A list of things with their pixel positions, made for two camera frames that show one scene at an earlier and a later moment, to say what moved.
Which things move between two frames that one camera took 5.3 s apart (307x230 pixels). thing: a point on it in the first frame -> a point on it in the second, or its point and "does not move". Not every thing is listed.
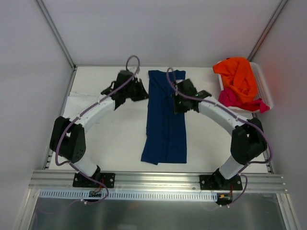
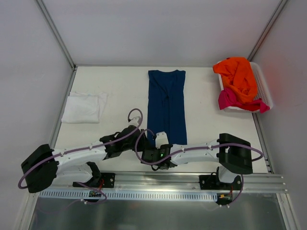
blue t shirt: [164, 138] does not move
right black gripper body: [180, 105] -> [147, 155]
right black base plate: [219, 182] does not move
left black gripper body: [137, 89] -> [140, 139]
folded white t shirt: [76, 105] does not move
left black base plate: [108, 179] does not move
